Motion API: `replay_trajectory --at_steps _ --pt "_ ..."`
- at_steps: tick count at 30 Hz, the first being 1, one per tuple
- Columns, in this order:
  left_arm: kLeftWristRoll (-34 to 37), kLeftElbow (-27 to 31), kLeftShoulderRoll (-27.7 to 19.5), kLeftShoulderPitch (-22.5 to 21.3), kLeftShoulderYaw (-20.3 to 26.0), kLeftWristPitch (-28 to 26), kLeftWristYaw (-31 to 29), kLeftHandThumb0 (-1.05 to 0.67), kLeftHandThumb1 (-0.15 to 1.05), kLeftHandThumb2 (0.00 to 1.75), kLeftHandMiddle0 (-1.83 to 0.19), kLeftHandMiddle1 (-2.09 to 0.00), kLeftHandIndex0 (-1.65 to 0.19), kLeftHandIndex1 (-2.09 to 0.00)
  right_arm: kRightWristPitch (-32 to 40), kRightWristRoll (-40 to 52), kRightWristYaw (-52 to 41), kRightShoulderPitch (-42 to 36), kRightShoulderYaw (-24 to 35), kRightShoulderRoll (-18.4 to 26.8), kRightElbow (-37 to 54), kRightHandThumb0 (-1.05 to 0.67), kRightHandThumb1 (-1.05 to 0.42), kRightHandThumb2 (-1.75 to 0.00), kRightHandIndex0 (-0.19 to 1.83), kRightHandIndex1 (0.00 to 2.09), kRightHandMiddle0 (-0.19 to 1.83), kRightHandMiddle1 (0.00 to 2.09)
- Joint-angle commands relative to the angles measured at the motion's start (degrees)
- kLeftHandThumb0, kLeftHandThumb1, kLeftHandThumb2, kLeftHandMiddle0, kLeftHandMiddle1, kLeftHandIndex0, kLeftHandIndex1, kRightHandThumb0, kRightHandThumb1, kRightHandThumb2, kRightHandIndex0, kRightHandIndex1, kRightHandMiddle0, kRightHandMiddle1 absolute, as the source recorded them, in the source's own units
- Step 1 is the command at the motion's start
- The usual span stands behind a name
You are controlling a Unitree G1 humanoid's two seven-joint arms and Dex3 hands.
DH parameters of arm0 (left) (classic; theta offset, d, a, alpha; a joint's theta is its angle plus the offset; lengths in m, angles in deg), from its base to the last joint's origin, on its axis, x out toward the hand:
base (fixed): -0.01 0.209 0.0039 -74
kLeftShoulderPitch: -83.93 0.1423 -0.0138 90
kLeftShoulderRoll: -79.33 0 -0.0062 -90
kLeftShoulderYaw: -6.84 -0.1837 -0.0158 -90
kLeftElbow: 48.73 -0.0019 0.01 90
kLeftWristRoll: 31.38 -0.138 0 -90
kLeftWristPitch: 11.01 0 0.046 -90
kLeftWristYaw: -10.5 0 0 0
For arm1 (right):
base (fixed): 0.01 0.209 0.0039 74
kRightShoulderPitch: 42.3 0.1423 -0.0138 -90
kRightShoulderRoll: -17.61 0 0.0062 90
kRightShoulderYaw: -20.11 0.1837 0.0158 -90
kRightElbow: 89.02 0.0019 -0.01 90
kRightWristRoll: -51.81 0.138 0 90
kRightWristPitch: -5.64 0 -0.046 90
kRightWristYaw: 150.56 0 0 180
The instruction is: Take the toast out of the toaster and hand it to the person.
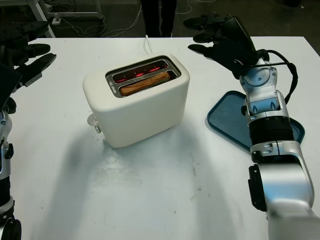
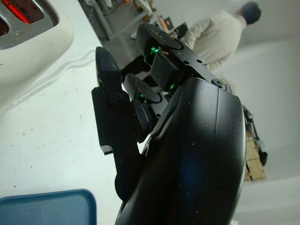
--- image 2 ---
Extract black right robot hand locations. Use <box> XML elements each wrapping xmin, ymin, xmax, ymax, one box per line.
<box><xmin>91</xmin><ymin>22</ymin><xmax>247</xmax><ymax>225</ymax></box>

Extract person in beige sweater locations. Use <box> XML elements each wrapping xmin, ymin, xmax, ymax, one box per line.
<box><xmin>185</xmin><ymin>1</ymin><xmax>262</xmax><ymax>71</ymax></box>

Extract cream two-slot toaster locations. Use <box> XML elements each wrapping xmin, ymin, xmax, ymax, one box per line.
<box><xmin>0</xmin><ymin>0</ymin><xmax>75</xmax><ymax>117</ymax></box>

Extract wooden plywood crates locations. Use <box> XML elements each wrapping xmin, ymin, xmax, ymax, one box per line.
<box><xmin>243</xmin><ymin>131</ymin><xmax>267</xmax><ymax>181</ymax></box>

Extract black equipment by crates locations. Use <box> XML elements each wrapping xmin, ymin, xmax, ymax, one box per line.
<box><xmin>243</xmin><ymin>105</ymin><xmax>269</xmax><ymax>165</ymax></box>

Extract black monitor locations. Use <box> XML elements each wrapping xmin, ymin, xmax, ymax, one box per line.
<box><xmin>174</xmin><ymin>22</ymin><xmax>188</xmax><ymax>38</ymax></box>

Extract blue plastic tray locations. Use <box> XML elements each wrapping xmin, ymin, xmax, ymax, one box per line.
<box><xmin>0</xmin><ymin>188</ymin><xmax>98</xmax><ymax>225</ymax></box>

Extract white toaster power cord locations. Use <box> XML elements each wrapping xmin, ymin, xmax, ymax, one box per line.
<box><xmin>58</xmin><ymin>50</ymin><xmax>97</xmax><ymax>71</ymax></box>

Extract grey metal table frame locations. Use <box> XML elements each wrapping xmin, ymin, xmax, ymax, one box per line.
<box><xmin>78</xmin><ymin>0</ymin><xmax>132</xmax><ymax>42</ymax></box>

